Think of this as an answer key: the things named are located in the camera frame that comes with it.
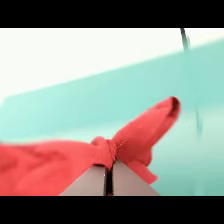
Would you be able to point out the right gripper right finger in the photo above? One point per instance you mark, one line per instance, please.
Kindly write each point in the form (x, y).
(130, 183)

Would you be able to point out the red T-shirt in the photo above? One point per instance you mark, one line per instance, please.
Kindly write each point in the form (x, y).
(43, 166)

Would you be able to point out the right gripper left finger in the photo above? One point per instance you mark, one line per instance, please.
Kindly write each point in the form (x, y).
(90, 183)

